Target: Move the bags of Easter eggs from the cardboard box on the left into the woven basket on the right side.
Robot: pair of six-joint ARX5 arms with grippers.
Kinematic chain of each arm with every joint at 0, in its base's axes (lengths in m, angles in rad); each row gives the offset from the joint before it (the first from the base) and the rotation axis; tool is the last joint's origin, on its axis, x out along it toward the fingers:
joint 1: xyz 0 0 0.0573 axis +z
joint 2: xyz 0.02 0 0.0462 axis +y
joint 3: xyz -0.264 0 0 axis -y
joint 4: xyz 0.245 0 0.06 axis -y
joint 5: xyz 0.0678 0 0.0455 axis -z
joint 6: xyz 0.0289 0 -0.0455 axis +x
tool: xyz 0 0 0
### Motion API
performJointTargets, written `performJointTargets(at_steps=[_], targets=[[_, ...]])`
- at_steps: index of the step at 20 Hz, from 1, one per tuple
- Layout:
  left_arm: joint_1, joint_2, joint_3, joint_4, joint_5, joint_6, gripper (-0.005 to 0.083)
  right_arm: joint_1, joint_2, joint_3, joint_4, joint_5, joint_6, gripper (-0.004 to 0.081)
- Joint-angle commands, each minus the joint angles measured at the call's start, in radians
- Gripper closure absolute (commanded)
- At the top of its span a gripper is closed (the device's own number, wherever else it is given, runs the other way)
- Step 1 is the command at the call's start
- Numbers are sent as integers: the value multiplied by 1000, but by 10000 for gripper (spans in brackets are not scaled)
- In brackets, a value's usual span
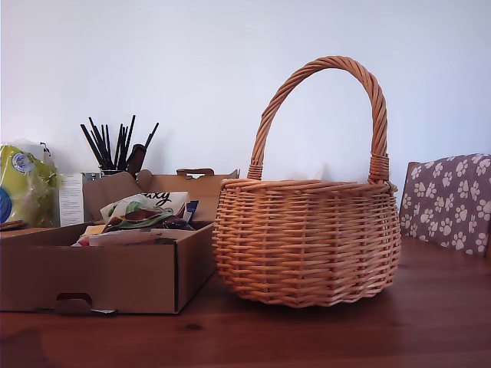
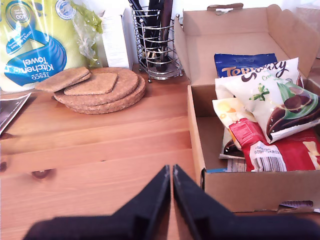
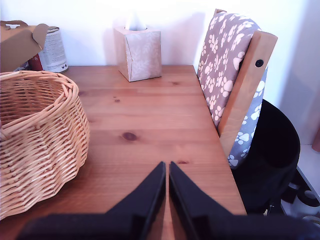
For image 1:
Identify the white bag with green-brown swirl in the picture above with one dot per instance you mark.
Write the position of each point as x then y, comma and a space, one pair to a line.
134, 214

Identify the red and yellow bag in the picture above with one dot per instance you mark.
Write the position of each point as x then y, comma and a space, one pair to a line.
122, 239

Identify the brown cardboard box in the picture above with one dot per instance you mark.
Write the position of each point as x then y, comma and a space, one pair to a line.
115, 280

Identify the thin black stick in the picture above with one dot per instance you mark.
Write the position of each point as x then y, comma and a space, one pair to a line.
99, 140
118, 143
151, 134
91, 145
130, 134

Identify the metal stick holder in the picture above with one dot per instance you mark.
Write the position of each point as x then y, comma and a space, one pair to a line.
111, 172

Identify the wooden chair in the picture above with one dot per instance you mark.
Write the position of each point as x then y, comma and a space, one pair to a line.
409, 170

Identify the white carton with text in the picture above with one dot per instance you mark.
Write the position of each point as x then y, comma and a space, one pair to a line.
71, 199

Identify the yellow-green plastic bag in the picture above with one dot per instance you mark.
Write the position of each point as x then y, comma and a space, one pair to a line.
27, 184

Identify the round cork coaster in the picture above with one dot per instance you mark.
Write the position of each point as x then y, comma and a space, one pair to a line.
11, 225

